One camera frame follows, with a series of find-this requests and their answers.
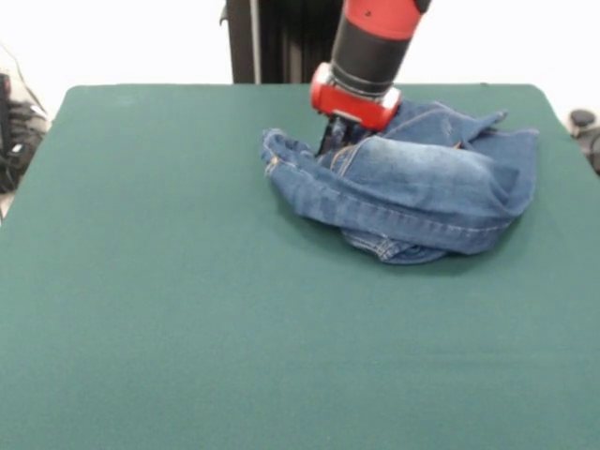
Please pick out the narrow black device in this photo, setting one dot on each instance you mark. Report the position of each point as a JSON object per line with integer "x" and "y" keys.
{"x": 4, "y": 112}

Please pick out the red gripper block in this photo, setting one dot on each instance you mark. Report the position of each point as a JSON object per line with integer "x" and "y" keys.
{"x": 356, "y": 110}

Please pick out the blue denim jeans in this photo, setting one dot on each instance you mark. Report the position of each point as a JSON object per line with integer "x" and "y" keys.
{"x": 422, "y": 187}

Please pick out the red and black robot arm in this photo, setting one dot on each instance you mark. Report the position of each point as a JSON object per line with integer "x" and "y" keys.
{"x": 375, "y": 47}

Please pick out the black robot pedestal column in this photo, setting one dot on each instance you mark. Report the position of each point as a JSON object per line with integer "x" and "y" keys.
{"x": 281, "y": 42}

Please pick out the dark green tablecloth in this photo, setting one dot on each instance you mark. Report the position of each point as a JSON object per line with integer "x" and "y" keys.
{"x": 187, "y": 304}

